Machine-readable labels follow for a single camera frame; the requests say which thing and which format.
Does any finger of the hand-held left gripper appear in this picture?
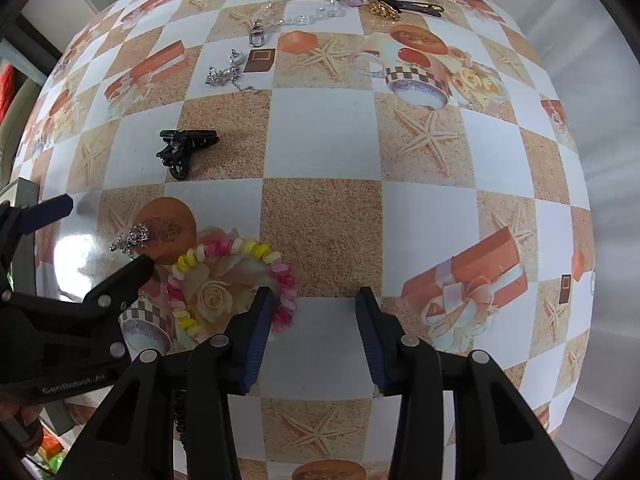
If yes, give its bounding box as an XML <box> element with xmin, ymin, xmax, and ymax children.
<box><xmin>0</xmin><ymin>255</ymin><xmax>155</xmax><ymax>361</ymax></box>
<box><xmin>0</xmin><ymin>194</ymin><xmax>75</xmax><ymax>266</ymax></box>

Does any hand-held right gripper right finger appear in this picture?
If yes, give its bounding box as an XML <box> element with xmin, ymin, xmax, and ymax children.
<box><xmin>354</xmin><ymin>286</ymin><xmax>576</xmax><ymax>480</ymax></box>

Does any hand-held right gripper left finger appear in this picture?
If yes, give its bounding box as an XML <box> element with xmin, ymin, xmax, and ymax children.
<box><xmin>52</xmin><ymin>286</ymin><xmax>276</xmax><ymax>480</ymax></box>

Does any silver chain charm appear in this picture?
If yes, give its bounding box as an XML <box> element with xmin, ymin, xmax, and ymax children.
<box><xmin>110</xmin><ymin>222</ymin><xmax>151</xmax><ymax>261</ymax></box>

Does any pink yellow bead bracelet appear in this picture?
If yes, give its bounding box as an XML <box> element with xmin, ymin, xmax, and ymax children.
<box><xmin>167</xmin><ymin>238</ymin><xmax>299</xmax><ymax>338</ymax></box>

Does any black claw hair clip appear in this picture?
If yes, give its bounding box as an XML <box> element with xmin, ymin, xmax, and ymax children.
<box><xmin>155</xmin><ymin>129</ymin><xmax>221</xmax><ymax>181</ymax></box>

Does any green sofa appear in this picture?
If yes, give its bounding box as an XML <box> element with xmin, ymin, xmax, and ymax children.
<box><xmin>0</xmin><ymin>77</ymin><xmax>48</xmax><ymax>136</ymax></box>

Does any gold brooch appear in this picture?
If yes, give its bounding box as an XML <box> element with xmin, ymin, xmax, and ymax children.
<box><xmin>367</xmin><ymin>0</ymin><xmax>401</xmax><ymax>21</ymax></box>

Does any black hair pin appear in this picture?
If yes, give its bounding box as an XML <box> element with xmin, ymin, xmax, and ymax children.
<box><xmin>392</xmin><ymin>0</ymin><xmax>446</xmax><ymax>18</ymax></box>

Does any silver chain necklace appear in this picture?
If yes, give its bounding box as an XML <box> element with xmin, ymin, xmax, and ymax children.
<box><xmin>205</xmin><ymin>48</ymin><xmax>258</xmax><ymax>95</ymax></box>

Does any clear bead chain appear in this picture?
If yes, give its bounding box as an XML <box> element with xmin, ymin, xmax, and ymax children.
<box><xmin>247</xmin><ymin>0</ymin><xmax>347</xmax><ymax>48</ymax></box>

